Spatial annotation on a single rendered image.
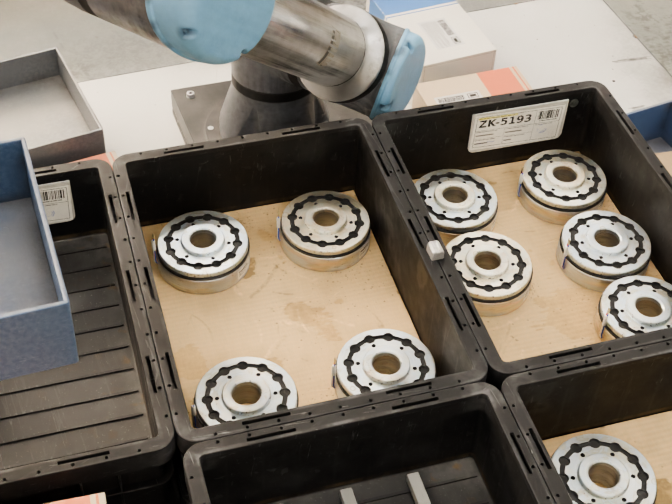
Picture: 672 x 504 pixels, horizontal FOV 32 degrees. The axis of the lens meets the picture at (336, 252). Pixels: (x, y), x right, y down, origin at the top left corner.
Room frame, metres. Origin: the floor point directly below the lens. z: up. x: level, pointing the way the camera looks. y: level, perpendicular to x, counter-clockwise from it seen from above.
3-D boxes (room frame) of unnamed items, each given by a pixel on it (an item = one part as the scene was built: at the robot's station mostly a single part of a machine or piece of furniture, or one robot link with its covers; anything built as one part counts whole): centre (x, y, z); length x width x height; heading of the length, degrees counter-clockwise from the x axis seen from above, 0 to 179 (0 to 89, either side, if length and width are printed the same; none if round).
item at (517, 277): (0.90, -0.17, 0.86); 0.10 x 0.10 x 0.01
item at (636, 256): (0.94, -0.31, 0.86); 0.10 x 0.10 x 0.01
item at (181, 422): (0.83, 0.05, 0.92); 0.40 x 0.30 x 0.02; 19
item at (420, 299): (0.83, 0.05, 0.87); 0.40 x 0.30 x 0.11; 19
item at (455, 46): (1.47, -0.12, 0.75); 0.20 x 0.12 x 0.09; 25
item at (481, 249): (0.90, -0.17, 0.86); 0.05 x 0.05 x 0.01
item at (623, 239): (0.94, -0.31, 0.86); 0.05 x 0.05 x 0.01
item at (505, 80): (1.30, -0.19, 0.74); 0.16 x 0.12 x 0.07; 111
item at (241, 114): (1.25, 0.09, 0.80); 0.15 x 0.15 x 0.10
